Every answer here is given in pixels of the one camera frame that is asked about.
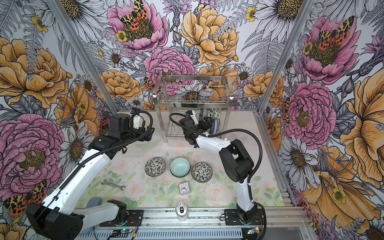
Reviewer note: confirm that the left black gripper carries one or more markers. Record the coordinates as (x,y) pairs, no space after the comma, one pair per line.
(142,131)

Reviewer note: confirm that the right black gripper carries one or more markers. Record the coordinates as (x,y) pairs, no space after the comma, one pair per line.
(208,123)

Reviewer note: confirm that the blue floral bowl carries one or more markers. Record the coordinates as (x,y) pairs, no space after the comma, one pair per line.
(216,127)

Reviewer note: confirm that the green leaf pattern bowl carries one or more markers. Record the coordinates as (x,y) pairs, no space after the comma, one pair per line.
(215,113)

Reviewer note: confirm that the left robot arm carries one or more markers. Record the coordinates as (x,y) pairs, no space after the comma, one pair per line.
(56,217)

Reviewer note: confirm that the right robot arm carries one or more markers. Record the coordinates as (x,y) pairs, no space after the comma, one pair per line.
(237,162)

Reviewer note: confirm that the steel two-tier dish rack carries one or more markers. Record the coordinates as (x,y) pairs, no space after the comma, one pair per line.
(183,93)

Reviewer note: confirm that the mint green bowl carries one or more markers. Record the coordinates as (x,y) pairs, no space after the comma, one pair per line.
(180,167)

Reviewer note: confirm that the black white floral bowl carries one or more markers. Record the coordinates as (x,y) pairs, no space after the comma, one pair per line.
(202,172)
(155,167)

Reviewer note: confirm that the steel wrench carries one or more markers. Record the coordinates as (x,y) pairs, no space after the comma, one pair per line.
(107,183)

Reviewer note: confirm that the small white square clock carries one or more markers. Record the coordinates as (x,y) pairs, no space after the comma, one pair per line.
(184,188)

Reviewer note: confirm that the grey blue sponge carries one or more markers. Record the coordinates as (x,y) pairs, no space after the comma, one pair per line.
(93,202)

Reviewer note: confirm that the silver can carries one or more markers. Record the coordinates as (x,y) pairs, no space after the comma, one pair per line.
(182,211)

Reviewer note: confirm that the green circuit board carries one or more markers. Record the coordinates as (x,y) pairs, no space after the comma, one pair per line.
(255,230)

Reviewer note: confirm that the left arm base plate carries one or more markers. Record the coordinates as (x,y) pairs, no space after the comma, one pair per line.
(132,218)

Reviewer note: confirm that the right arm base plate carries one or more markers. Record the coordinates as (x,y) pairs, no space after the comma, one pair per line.
(238,217)

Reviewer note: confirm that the white vented cable duct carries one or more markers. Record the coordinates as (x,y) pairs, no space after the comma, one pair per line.
(168,234)

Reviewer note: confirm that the aluminium mounting rail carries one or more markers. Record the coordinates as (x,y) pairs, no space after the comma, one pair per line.
(167,218)

